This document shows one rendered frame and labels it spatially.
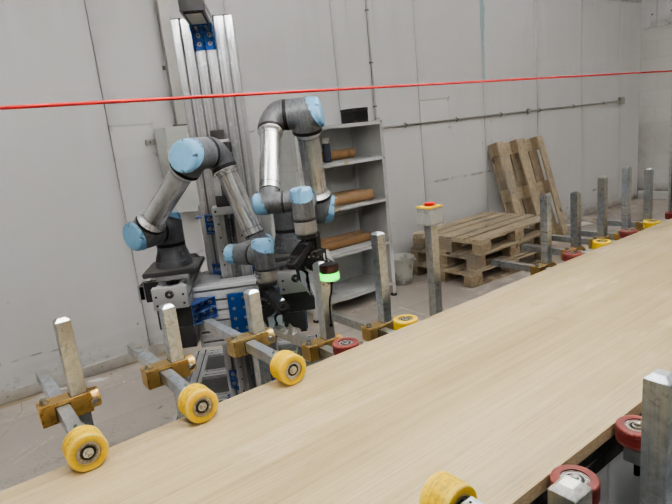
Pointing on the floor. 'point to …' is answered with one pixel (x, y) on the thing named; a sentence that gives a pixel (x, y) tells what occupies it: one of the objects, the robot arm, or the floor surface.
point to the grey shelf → (371, 158)
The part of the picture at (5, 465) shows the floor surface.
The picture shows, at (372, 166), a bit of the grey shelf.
